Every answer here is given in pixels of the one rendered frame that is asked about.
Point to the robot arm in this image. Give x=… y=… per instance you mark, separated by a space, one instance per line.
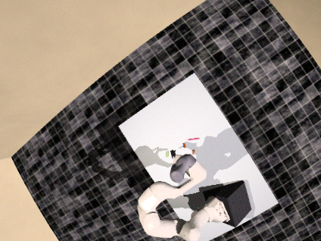
x=211 y=210

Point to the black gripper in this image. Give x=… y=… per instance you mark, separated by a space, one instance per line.
x=173 y=154

